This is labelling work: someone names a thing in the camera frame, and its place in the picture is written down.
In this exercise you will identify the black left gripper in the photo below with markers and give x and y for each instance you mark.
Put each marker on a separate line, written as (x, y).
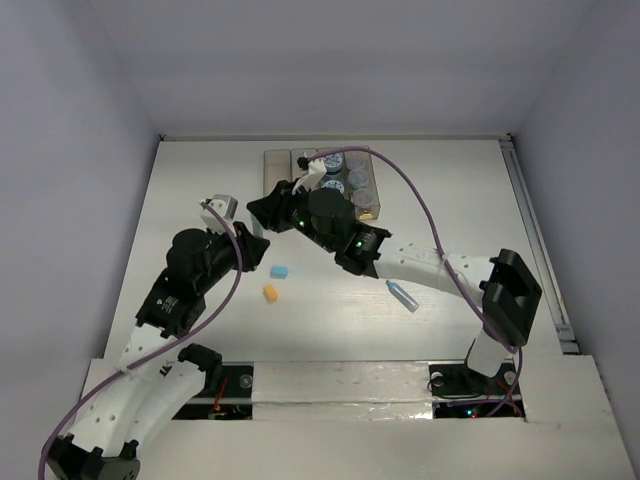
(248, 245)

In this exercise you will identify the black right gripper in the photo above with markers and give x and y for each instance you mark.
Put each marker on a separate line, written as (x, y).
(273, 209)

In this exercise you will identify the blue eraser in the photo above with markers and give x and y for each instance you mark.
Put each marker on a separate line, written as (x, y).
(279, 272)

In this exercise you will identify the orange eraser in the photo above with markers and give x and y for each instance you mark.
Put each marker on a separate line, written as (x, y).
(270, 293)

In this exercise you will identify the blue label putty jar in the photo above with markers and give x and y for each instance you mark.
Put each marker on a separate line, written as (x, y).
(334, 185)

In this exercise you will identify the clear paper clip jar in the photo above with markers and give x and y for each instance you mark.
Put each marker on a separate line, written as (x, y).
(363, 198)

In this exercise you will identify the light blue marker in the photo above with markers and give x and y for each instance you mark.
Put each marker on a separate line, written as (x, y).
(402, 296)

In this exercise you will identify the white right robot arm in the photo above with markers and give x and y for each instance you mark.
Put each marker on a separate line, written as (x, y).
(501, 289)

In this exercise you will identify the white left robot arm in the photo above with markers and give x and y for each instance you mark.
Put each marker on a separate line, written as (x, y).
(108, 433)

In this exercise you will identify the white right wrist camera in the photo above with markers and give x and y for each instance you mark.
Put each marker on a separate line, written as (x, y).
(314, 170)

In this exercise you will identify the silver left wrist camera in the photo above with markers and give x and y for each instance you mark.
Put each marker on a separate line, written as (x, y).
(224, 205)

